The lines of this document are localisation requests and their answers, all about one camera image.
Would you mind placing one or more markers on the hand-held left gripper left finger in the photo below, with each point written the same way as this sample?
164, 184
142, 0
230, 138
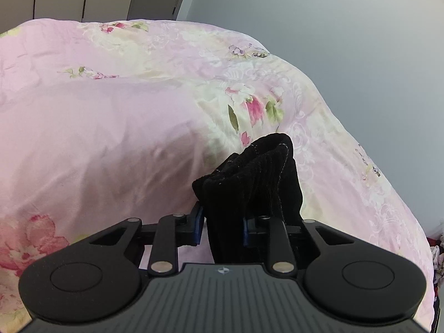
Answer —
198, 225

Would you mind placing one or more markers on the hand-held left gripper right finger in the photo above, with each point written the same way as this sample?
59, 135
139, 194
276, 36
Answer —
245, 236

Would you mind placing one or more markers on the black pants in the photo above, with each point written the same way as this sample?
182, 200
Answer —
249, 187

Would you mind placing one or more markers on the pink floral blanket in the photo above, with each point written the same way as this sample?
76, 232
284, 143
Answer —
104, 128

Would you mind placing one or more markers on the white patterned cloth pile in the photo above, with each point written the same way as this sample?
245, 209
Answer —
437, 260

